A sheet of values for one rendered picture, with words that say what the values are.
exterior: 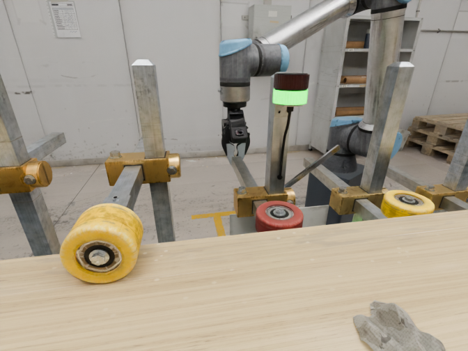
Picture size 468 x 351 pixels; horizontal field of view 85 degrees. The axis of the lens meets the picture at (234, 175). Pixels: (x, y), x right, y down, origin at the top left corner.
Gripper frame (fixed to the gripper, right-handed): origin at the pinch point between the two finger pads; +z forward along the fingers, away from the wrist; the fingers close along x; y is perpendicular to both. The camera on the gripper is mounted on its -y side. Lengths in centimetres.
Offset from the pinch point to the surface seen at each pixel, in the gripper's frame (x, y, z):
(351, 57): -188, 241, -33
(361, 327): -1, -63, -8
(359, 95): -208, 242, 13
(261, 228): 3.5, -43.4, -6.7
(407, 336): -4, -65, -10
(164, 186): 19.8, -28.8, -8.2
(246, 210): 2.9, -29.5, -1.3
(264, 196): -1.1, -29.5, -4.4
